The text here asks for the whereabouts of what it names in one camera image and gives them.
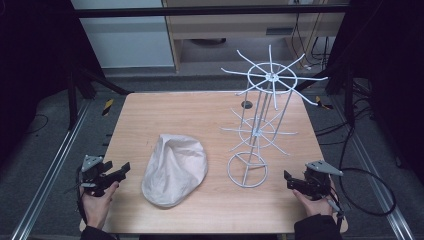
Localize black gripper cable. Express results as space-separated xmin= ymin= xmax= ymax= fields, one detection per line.
xmin=64 ymin=166 xmax=88 ymax=225
xmin=324 ymin=166 xmax=398 ymax=231

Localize black metal stand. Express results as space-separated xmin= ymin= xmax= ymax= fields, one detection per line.
xmin=65 ymin=61 xmax=134 ymax=132

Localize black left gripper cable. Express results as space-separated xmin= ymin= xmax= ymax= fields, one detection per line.
xmin=64 ymin=166 xmax=88 ymax=225

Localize yellow black striped marker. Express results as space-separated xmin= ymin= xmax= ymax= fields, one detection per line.
xmin=101 ymin=98 xmax=115 ymax=117
xmin=315 ymin=95 xmax=334 ymax=111

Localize white cabinet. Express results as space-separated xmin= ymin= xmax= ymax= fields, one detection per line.
xmin=70 ymin=0 xmax=176 ymax=70

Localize thin black floor cable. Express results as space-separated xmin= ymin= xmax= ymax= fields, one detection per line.
xmin=25 ymin=113 xmax=50 ymax=136

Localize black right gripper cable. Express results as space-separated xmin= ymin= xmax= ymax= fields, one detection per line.
xmin=324 ymin=166 xmax=398 ymax=231

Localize white cap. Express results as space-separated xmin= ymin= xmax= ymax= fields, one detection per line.
xmin=141 ymin=133 xmax=209 ymax=209

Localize black horizontal frame bar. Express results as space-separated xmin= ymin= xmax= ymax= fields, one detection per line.
xmin=73 ymin=4 xmax=351 ymax=19

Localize light wooden office desk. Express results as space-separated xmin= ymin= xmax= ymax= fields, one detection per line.
xmin=161 ymin=0 xmax=349 ymax=74

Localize white wire hat rack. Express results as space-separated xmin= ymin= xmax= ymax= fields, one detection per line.
xmin=219 ymin=44 xmax=329 ymax=189

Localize person's right hand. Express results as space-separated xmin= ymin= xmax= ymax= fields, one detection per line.
xmin=292 ymin=187 xmax=336 ymax=218

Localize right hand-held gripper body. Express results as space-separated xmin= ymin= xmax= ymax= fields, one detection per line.
xmin=299 ymin=159 xmax=345 ymax=202

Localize person's left hand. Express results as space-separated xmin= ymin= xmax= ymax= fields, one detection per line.
xmin=79 ymin=181 xmax=120 ymax=230

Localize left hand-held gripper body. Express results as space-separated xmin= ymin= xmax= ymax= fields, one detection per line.
xmin=79 ymin=154 xmax=116 ymax=198

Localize hanging black desk cables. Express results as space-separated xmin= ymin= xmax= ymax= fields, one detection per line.
xmin=290 ymin=13 xmax=334 ymax=71

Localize aluminium floor rail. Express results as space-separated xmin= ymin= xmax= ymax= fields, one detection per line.
xmin=9 ymin=98 xmax=93 ymax=240
xmin=329 ymin=94 xmax=416 ymax=240

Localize black floor cable bundle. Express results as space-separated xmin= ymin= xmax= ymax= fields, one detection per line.
xmin=313 ymin=79 xmax=406 ymax=169

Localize black curtain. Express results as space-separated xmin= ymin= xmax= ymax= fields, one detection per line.
xmin=328 ymin=0 xmax=424 ymax=186
xmin=0 ymin=0 xmax=106 ymax=168

